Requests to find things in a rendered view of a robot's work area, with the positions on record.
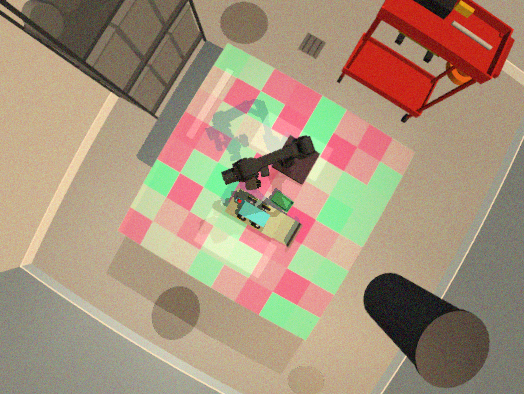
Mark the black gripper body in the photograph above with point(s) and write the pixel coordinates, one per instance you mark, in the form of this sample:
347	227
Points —
264	172

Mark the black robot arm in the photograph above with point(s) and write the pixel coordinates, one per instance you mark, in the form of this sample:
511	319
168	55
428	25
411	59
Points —
300	148

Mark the green tray floor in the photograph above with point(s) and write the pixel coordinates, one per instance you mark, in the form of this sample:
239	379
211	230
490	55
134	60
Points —
282	201

